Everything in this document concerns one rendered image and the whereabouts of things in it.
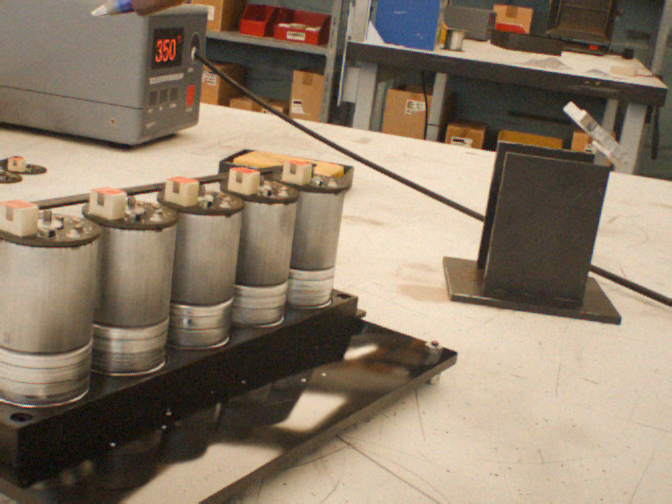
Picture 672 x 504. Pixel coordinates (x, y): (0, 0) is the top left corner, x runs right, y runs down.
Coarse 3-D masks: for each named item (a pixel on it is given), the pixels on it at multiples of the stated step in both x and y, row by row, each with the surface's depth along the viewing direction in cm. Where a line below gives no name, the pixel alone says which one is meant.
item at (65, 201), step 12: (264, 168) 33; (276, 168) 33; (204, 180) 30; (216, 180) 30; (132, 192) 27; (144, 192) 28; (36, 204) 25; (48, 204) 25; (60, 204) 25; (72, 204) 25
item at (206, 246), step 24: (192, 216) 26; (216, 216) 27; (240, 216) 27; (192, 240) 27; (216, 240) 27; (192, 264) 27; (216, 264) 27; (192, 288) 27; (216, 288) 27; (192, 312) 27; (216, 312) 27; (168, 336) 27; (192, 336) 27; (216, 336) 28
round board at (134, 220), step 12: (144, 204) 26; (156, 204) 26; (84, 216) 24; (96, 216) 24; (132, 216) 24; (144, 216) 25; (168, 216) 25; (132, 228) 24; (144, 228) 24; (156, 228) 24
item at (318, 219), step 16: (304, 192) 31; (320, 192) 31; (336, 192) 31; (304, 208) 31; (320, 208) 31; (336, 208) 32; (304, 224) 31; (320, 224) 31; (336, 224) 32; (304, 240) 31; (320, 240) 32; (336, 240) 32; (304, 256) 32; (320, 256) 32; (336, 256) 33; (304, 272) 32; (320, 272) 32; (288, 288) 32; (304, 288) 32; (320, 288) 32; (288, 304) 32; (304, 304) 32; (320, 304) 32
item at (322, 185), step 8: (280, 176) 32; (320, 176) 33; (328, 176) 33; (288, 184) 31; (296, 184) 31; (312, 184) 31; (320, 184) 31; (328, 184) 32; (336, 184) 32; (344, 184) 32
